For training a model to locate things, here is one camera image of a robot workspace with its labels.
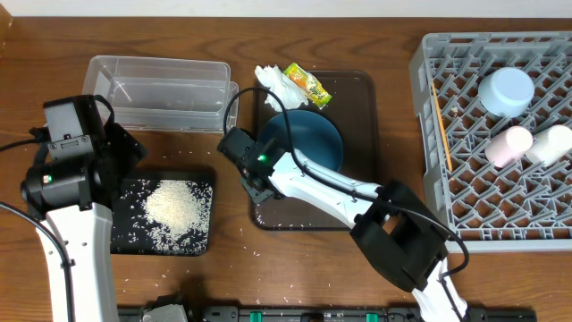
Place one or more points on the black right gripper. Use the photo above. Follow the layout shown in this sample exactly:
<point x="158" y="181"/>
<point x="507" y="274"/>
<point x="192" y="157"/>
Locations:
<point x="263" y="192"/>

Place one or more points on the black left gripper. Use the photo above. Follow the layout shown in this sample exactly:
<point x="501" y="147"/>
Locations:
<point x="127" y="151"/>

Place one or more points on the dark blue plate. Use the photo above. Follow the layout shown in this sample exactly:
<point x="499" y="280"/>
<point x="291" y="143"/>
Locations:
<point x="314" y="135"/>

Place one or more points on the white tissue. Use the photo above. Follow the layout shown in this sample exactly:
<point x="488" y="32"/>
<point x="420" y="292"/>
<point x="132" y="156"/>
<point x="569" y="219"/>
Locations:
<point x="290" y="94"/>

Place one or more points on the pile of white rice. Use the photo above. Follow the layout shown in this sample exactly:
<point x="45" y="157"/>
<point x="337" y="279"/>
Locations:
<point x="176" y="210"/>

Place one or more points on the wooden chopstick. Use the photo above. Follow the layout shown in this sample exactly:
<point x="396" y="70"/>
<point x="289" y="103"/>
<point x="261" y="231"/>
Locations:
<point x="442" y="128"/>

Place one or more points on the pink cup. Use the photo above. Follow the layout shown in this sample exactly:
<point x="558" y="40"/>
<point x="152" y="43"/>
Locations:
<point x="508" y="146"/>

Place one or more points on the light blue bowl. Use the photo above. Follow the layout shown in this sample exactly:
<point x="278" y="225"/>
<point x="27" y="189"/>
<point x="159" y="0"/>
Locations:
<point x="506" y="92"/>

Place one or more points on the cream white cup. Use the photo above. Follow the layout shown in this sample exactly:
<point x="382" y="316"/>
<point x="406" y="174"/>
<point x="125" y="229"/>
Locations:
<point x="550" y="145"/>

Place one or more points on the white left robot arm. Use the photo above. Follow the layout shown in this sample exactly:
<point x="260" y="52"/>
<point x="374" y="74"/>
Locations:
<point x="75" y="233"/>

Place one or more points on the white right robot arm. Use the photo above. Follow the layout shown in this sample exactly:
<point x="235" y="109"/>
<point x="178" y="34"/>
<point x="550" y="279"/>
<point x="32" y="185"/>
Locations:
<point x="399" y="236"/>

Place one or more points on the grey dishwasher rack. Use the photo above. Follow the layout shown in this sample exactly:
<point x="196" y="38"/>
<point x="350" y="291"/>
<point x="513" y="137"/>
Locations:
<point x="520" y="207"/>

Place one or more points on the clear plastic bin lid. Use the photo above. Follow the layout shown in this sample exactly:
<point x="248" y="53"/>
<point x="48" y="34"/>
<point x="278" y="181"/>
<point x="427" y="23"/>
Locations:
<point x="230" y="107"/>

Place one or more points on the black flat bin tray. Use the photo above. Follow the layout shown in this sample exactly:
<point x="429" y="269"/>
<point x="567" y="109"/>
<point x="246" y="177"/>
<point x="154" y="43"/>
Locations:
<point x="134" y="214"/>

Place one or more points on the clear plastic bin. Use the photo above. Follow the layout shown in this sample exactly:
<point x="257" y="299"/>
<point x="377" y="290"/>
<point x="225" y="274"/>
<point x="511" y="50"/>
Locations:
<point x="106" y="73"/>

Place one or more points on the yellow green snack wrapper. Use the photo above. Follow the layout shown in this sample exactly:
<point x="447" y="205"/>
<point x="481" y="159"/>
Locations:
<point x="310" y="85"/>

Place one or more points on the dark brown serving tray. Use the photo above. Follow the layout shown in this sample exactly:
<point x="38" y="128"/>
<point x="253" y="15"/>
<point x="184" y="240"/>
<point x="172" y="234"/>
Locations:
<point x="352" y="110"/>

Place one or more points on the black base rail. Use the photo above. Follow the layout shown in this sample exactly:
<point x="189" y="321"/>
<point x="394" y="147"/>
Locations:
<point x="175" y="308"/>

